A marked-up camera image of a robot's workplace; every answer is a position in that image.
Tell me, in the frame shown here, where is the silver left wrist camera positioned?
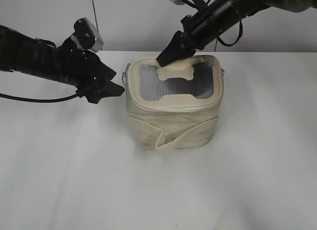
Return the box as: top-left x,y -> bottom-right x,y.
83,17 -> 104,53

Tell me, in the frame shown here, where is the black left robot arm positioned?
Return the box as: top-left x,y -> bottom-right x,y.
0,17 -> 125,104

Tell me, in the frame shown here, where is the metal zipper pull ring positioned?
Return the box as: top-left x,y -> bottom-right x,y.
121,63 -> 131,82

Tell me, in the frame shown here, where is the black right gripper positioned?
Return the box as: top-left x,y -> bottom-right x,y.
157,6 -> 230,67

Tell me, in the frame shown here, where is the cream zippered bag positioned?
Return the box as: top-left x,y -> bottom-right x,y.
122,55 -> 224,153

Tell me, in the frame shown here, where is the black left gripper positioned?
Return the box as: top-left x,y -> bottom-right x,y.
53,18 -> 126,105

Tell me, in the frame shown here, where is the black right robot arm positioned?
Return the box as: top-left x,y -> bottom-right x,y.
157,0 -> 317,67

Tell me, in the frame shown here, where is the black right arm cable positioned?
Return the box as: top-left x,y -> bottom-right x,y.
215,20 -> 243,47

